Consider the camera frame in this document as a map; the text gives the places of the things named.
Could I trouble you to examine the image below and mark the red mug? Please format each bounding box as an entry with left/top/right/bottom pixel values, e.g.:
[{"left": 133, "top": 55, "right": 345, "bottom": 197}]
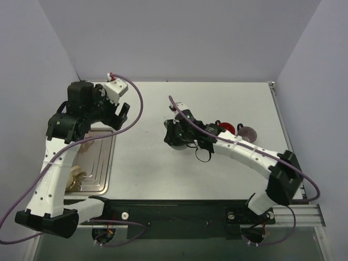
[{"left": 215, "top": 120, "right": 236, "bottom": 135}]

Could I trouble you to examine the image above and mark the mauve mug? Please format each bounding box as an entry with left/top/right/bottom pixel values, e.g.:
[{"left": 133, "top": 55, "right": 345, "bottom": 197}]
[{"left": 237, "top": 123, "right": 258, "bottom": 143}]

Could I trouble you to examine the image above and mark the teal green mug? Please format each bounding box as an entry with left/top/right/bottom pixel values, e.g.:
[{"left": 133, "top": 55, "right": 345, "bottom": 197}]
[{"left": 164, "top": 120, "right": 190, "bottom": 150}]

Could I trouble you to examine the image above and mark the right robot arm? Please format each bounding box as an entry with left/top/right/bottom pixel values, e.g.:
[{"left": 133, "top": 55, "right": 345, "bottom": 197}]
[{"left": 164, "top": 103, "right": 303, "bottom": 222}]

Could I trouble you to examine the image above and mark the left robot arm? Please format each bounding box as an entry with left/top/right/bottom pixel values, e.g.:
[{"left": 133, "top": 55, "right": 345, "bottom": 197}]
[{"left": 15, "top": 78, "right": 130, "bottom": 238}]

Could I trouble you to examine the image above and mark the metal tray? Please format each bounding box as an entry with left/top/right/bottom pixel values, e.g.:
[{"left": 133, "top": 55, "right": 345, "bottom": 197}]
[{"left": 65, "top": 136, "right": 116, "bottom": 197}]

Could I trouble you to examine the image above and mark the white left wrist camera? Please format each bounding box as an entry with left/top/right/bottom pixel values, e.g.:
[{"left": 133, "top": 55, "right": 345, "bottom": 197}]
[{"left": 103, "top": 78, "right": 128, "bottom": 104}]

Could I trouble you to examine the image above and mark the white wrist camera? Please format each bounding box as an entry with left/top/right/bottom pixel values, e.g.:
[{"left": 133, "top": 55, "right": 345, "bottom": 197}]
[
  {"left": 103, "top": 78, "right": 128, "bottom": 104},
  {"left": 169, "top": 102, "right": 188, "bottom": 112}
]

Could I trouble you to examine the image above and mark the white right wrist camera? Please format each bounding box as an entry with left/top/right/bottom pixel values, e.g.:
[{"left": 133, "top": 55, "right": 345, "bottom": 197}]
[{"left": 169, "top": 102, "right": 188, "bottom": 112}]

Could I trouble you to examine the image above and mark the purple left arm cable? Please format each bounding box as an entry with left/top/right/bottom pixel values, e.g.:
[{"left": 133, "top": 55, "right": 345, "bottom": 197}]
[{"left": 0, "top": 72, "right": 147, "bottom": 247}]

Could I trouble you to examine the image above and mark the aluminium front rail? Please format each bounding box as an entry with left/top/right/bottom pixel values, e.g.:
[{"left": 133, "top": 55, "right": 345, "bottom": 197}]
[{"left": 33, "top": 204, "right": 326, "bottom": 228}]

